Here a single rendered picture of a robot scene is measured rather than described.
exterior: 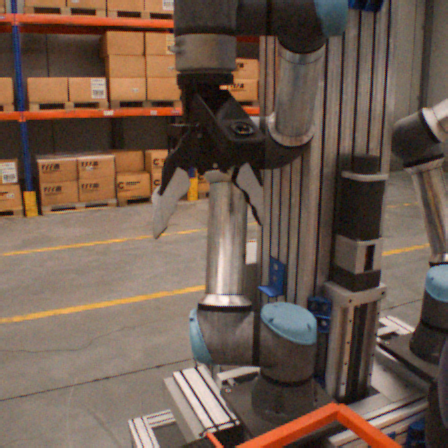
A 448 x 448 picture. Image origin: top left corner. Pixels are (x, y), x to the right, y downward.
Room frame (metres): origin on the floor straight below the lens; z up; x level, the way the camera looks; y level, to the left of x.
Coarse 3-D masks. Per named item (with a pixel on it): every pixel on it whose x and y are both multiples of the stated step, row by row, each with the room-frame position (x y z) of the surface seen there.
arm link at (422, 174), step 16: (416, 160) 1.17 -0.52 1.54; (432, 160) 1.16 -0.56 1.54; (416, 176) 1.19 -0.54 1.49; (432, 176) 1.16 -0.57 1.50; (416, 192) 1.20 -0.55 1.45; (432, 192) 1.16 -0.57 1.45; (432, 208) 1.15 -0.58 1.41; (432, 224) 1.15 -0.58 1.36; (432, 240) 1.15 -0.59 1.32; (432, 256) 1.15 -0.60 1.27
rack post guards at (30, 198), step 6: (192, 180) 7.60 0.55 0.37; (192, 186) 7.60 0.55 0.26; (24, 192) 6.47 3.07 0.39; (30, 192) 6.50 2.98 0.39; (192, 192) 7.60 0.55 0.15; (30, 198) 6.50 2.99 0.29; (192, 198) 7.60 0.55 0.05; (30, 204) 6.49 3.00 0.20; (36, 204) 6.55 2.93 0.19; (30, 210) 6.48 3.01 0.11; (36, 210) 6.53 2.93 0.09; (24, 216) 6.46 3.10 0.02; (30, 216) 6.48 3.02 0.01
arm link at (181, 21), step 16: (176, 0) 0.55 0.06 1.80; (192, 0) 0.53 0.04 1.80; (208, 0) 0.53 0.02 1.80; (224, 0) 0.54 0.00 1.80; (176, 16) 0.55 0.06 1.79; (192, 16) 0.53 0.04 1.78; (208, 16) 0.53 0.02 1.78; (224, 16) 0.54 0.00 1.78; (176, 32) 0.55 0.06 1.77; (192, 32) 0.53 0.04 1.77; (208, 32) 0.53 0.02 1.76; (224, 32) 0.54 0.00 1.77
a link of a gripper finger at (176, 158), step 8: (184, 144) 0.52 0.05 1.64; (176, 152) 0.52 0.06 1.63; (184, 152) 0.52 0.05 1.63; (168, 160) 0.52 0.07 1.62; (176, 160) 0.52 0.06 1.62; (184, 160) 0.52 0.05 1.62; (168, 168) 0.52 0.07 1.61; (176, 168) 0.52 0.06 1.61; (184, 168) 0.52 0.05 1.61; (168, 176) 0.52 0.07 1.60; (160, 192) 0.51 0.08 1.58
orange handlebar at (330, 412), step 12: (324, 408) 0.58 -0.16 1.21; (336, 408) 0.58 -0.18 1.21; (348, 408) 0.58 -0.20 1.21; (300, 420) 0.56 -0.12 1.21; (312, 420) 0.56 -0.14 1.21; (324, 420) 0.57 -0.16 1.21; (348, 420) 0.56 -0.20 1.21; (360, 420) 0.55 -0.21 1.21; (276, 432) 0.53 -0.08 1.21; (288, 432) 0.53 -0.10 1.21; (300, 432) 0.54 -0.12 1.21; (360, 432) 0.54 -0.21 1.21; (372, 432) 0.53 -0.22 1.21; (240, 444) 0.51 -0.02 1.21; (252, 444) 0.51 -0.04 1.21; (264, 444) 0.51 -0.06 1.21; (276, 444) 0.52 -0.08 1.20; (372, 444) 0.51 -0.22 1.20; (384, 444) 0.50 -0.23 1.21; (396, 444) 0.50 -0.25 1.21
